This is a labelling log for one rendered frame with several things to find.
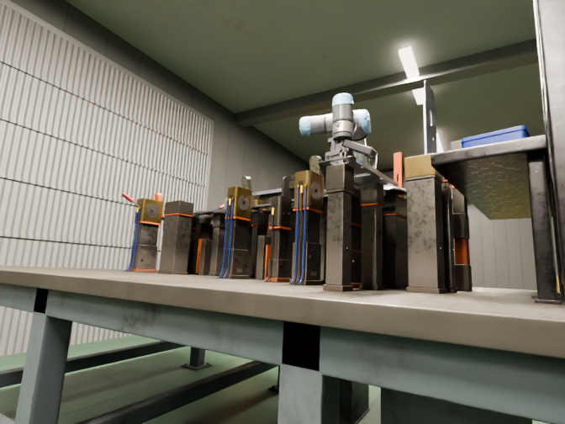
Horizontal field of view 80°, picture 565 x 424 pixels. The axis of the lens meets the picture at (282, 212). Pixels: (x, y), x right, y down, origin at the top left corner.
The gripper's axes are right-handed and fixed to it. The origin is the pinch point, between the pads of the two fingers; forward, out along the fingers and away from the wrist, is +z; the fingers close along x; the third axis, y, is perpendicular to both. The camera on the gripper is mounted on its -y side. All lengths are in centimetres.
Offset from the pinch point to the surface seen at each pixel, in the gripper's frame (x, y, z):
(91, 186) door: -25, 286, -47
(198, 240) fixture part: 1, 80, 15
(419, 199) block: 11.6, -26.9, 8.8
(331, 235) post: 35.1, -14.4, 20.2
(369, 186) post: 17.5, -15.7, 4.9
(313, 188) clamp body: 17.5, 2.7, 2.9
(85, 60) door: -2, 281, -165
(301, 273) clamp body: 19.4, 5.1, 29.0
